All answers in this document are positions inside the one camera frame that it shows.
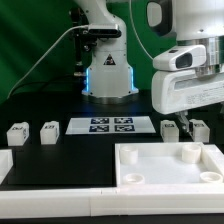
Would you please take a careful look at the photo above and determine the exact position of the black camera stand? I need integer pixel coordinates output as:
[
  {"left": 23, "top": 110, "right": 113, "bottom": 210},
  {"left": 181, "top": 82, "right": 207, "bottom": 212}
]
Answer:
[{"left": 69, "top": 7, "right": 95, "bottom": 77}]

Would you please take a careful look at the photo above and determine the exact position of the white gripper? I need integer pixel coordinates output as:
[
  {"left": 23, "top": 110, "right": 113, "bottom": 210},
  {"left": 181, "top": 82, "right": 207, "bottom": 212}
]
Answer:
[{"left": 151, "top": 70, "right": 224, "bottom": 137}]

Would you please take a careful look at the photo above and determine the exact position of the white cable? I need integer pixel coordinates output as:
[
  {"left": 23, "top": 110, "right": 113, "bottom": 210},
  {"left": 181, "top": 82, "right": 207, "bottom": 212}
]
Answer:
[{"left": 6, "top": 26, "right": 89, "bottom": 100}]

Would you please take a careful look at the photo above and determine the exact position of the black cable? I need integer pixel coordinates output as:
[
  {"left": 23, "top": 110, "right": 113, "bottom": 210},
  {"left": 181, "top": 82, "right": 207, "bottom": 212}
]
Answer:
[{"left": 8, "top": 76, "right": 88, "bottom": 99}]

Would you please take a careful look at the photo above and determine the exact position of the white U-shaped obstacle fence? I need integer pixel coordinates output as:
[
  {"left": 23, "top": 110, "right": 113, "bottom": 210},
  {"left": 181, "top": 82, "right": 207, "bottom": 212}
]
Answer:
[{"left": 0, "top": 144, "right": 224, "bottom": 219}]

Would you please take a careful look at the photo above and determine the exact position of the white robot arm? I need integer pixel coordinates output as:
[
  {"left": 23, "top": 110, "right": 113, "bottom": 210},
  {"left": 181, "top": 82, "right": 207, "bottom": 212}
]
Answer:
[{"left": 73, "top": 0, "right": 224, "bottom": 124}]

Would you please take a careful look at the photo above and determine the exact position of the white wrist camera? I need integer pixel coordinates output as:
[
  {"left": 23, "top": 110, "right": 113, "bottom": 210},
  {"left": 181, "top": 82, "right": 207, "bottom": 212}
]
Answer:
[{"left": 153, "top": 45, "right": 206, "bottom": 72}]

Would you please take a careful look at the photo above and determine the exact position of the white sheet with tags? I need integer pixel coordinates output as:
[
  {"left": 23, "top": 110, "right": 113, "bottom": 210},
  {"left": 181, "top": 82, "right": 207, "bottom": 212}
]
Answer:
[{"left": 66, "top": 116, "right": 155, "bottom": 135}]

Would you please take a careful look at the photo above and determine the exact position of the white square tabletop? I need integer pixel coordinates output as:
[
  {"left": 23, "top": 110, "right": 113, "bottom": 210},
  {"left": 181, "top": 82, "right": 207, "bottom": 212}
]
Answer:
[{"left": 115, "top": 142, "right": 224, "bottom": 186}]

